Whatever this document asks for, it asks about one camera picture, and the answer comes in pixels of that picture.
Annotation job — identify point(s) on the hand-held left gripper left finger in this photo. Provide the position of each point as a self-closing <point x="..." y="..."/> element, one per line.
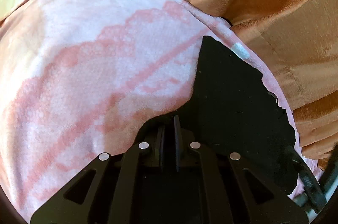
<point x="160" y="146"/>

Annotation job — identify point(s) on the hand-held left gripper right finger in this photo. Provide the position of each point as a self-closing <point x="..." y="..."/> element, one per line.
<point x="176" y="135"/>

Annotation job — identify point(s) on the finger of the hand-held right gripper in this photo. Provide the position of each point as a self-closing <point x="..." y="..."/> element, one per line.
<point x="306" y="176"/>

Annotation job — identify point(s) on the black cloth garment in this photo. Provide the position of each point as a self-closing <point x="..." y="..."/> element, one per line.
<point x="227" y="99"/>

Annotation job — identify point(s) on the pink patterned fleece blanket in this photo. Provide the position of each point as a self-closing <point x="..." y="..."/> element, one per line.
<point x="92" y="60"/>

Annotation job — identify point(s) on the orange plush blanket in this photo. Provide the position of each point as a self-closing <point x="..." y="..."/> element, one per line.
<point x="277" y="9"/>

